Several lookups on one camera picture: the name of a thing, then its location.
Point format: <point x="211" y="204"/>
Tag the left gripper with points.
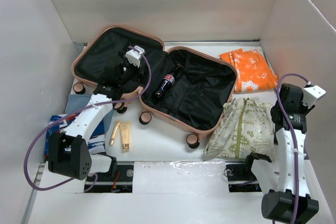
<point x="137" y="78"/>

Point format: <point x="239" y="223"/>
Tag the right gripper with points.
<point x="304" y="109"/>

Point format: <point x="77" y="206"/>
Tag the cola bottle red cap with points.
<point x="167" y="82"/>

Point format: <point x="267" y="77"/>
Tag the wide cream cosmetic tube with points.
<point x="125" y="135"/>

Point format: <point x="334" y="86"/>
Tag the cream green printed jacket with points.
<point x="246" y="127"/>

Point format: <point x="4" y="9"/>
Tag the slim cream cosmetic tube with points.
<point x="114" y="132"/>

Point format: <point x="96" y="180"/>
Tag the pink suitcase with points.
<point x="195" y="101"/>

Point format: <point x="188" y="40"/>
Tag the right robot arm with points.
<point x="287" y="198"/>

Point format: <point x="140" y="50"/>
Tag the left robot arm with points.
<point x="68" y="149"/>

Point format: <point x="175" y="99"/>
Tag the orange white patterned garment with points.
<point x="254" y="74"/>

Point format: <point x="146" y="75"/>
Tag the light blue denim garment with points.
<point x="77" y="101"/>

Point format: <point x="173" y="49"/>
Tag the blue white red shorts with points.
<point x="96" y="143"/>

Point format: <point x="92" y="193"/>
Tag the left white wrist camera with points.
<point x="134" y="55"/>

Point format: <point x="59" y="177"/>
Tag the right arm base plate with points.
<point x="239" y="180"/>

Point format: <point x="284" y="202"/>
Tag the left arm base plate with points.
<point x="121" y="182"/>

